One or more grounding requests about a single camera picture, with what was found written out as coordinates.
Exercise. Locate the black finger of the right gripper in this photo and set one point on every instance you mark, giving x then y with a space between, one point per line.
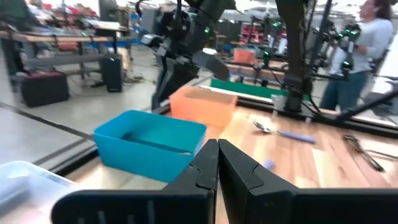
219 70
202 59

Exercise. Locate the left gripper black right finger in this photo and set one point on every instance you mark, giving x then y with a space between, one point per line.
248 199

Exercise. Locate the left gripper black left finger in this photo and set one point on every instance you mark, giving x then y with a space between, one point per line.
186 205

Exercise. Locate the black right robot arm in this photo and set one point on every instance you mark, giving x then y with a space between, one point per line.
174 77

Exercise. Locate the background black robot arm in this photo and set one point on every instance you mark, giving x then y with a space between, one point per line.
349 32

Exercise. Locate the orange background bin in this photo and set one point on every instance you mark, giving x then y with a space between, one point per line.
244 56

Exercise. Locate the green mat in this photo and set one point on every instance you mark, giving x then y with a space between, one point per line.
242 88

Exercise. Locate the orange plastic bin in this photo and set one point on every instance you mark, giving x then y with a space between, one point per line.
202 109

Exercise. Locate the blue plastic bin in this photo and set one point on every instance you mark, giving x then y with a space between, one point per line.
124 149

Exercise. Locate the black computer tower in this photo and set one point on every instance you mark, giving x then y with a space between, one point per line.
112 73

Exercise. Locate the wooden workbench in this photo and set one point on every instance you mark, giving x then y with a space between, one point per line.
62 39

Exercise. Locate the person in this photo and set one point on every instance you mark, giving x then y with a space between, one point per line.
373 40

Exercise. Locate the black equipment case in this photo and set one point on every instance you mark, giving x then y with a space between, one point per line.
43 88

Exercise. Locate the clear plastic bin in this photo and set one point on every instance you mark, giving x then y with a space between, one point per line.
25 186

